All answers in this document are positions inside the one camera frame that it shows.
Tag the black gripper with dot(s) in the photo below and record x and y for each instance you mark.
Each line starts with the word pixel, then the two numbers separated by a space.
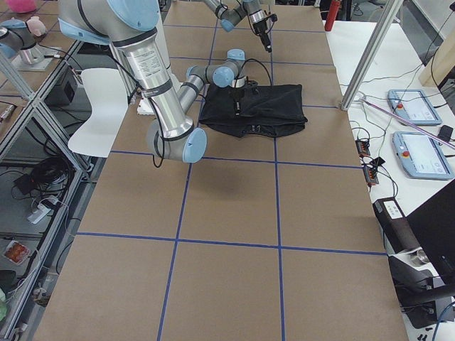
pixel 260 28
pixel 236 94

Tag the white plastic chair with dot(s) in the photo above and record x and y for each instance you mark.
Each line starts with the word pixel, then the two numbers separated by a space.
pixel 107 96

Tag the black monitor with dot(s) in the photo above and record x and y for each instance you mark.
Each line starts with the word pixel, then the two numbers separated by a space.
pixel 432 223

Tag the far teach pendant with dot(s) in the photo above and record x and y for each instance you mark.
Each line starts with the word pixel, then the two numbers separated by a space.
pixel 413 106

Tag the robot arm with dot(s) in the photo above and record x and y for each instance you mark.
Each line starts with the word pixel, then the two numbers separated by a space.
pixel 230 17
pixel 132 28

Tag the metal reacher grabber tool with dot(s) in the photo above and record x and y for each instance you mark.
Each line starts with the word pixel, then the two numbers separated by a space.
pixel 365 99

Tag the black graphic t-shirt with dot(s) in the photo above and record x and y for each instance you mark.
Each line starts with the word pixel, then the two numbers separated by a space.
pixel 272 111

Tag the aluminium frame post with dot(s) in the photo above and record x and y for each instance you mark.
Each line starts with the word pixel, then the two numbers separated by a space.
pixel 370 51

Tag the near teach pendant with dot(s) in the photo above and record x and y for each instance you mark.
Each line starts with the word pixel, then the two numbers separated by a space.
pixel 421 157

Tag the red fire extinguisher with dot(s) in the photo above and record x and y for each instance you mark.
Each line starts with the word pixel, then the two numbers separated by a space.
pixel 332 15

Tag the teach pendant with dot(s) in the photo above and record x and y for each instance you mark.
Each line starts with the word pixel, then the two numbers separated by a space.
pixel 413 106
pixel 421 157

